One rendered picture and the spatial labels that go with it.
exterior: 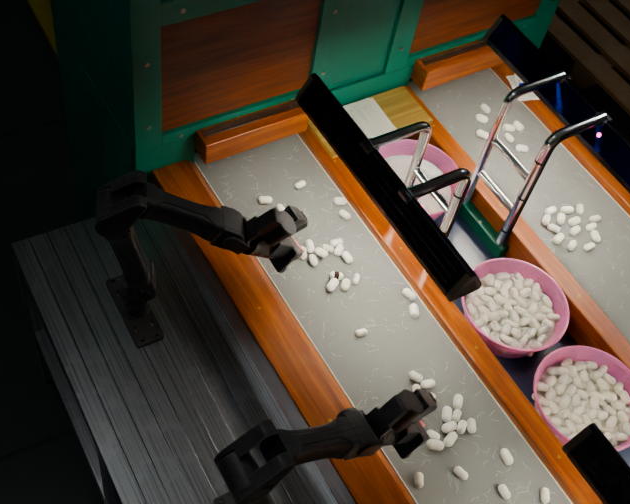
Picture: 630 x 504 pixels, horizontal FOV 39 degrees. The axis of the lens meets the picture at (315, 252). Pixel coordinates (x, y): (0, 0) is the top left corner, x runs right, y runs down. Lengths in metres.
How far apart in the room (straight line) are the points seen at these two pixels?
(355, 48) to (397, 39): 0.13
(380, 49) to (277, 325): 0.84
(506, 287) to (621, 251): 0.36
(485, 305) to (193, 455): 0.79
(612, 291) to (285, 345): 0.86
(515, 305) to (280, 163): 0.71
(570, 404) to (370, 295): 0.52
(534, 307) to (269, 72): 0.87
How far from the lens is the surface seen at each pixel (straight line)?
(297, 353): 1.98
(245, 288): 2.06
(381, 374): 2.02
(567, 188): 2.52
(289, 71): 2.28
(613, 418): 2.14
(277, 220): 1.85
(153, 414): 2.00
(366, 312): 2.09
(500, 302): 2.21
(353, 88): 2.46
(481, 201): 2.38
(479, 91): 2.69
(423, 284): 2.14
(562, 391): 2.13
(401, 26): 2.40
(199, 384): 2.03
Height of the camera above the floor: 2.47
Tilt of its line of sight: 53 degrees down
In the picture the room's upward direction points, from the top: 13 degrees clockwise
